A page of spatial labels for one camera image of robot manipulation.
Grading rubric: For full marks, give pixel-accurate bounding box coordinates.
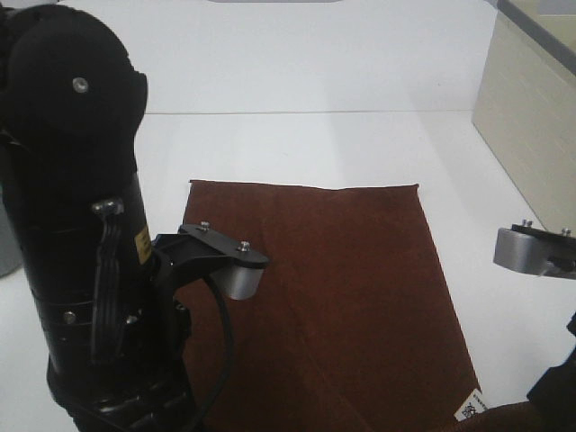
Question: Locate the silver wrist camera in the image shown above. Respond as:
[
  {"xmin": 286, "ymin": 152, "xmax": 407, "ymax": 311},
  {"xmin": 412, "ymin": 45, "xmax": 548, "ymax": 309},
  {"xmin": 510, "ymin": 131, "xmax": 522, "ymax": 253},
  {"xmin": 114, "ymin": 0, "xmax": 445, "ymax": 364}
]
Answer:
[
  {"xmin": 493, "ymin": 220, "xmax": 575, "ymax": 280},
  {"xmin": 179, "ymin": 221, "xmax": 270, "ymax": 301}
]

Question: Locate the grey perforated plastic basket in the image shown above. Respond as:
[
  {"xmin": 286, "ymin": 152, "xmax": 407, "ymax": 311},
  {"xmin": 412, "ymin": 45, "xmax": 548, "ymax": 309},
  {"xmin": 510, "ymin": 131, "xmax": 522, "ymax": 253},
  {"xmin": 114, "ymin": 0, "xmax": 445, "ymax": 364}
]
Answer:
[{"xmin": 1, "ymin": 206, "xmax": 22, "ymax": 277}]

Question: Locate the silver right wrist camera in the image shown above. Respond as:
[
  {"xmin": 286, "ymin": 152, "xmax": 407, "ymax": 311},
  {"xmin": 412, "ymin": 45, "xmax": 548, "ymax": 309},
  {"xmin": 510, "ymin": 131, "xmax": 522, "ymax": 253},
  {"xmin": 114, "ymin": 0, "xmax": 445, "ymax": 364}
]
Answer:
[{"xmin": 493, "ymin": 220, "xmax": 575, "ymax": 280}]

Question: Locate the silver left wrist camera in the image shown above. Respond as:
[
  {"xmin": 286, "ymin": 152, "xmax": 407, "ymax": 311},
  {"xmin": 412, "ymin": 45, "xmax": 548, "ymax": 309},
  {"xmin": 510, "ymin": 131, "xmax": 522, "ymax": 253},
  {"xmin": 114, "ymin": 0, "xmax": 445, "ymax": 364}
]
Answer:
[{"xmin": 179, "ymin": 221, "xmax": 270, "ymax": 301}]

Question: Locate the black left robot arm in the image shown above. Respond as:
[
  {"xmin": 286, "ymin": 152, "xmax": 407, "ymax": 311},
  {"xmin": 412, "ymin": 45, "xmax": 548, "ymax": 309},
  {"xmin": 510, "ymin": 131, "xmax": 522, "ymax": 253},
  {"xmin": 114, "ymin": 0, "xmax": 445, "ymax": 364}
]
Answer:
[{"xmin": 1, "ymin": 4, "xmax": 206, "ymax": 431}]

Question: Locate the beige plastic bin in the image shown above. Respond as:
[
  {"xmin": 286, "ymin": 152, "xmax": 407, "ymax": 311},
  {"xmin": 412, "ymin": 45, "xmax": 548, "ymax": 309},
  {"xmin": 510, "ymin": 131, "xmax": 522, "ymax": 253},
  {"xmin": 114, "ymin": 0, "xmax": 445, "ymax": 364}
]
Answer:
[{"xmin": 472, "ymin": 1, "xmax": 575, "ymax": 231}]

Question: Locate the brown towel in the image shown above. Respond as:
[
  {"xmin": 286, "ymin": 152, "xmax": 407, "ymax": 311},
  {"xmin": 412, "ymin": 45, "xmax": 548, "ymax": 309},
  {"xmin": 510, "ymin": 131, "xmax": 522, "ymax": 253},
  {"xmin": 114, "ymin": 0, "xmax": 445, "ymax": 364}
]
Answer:
[{"xmin": 184, "ymin": 180, "xmax": 546, "ymax": 431}]

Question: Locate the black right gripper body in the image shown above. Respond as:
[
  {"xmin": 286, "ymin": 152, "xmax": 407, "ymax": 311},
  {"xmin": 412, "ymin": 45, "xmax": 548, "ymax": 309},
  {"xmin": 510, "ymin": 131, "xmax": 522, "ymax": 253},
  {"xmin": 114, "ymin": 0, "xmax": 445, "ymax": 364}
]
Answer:
[{"xmin": 526, "ymin": 310, "xmax": 576, "ymax": 415}]

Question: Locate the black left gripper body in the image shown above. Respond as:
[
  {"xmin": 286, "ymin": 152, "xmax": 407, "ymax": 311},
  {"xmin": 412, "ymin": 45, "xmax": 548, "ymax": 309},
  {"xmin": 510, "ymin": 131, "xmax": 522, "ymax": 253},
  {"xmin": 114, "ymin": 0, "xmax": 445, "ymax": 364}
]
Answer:
[{"xmin": 47, "ymin": 233, "xmax": 207, "ymax": 431}]

